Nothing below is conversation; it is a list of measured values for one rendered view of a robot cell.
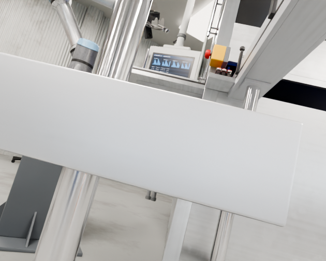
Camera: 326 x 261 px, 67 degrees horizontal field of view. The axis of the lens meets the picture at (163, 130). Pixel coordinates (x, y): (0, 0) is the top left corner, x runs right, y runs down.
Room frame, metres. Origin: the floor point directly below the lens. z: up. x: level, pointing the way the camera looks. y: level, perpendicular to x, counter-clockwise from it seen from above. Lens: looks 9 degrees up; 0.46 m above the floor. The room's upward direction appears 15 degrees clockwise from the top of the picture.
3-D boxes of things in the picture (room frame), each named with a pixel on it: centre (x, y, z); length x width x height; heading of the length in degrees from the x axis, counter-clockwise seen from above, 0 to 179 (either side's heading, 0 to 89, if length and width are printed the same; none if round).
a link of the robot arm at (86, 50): (1.28, 0.51, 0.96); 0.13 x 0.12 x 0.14; 19
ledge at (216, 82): (1.00, -0.20, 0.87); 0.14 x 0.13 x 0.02; 84
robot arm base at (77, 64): (1.28, 0.51, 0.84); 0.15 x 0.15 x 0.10
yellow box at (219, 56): (1.02, -0.16, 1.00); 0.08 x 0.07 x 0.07; 84
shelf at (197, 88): (1.46, -0.01, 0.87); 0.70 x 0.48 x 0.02; 174
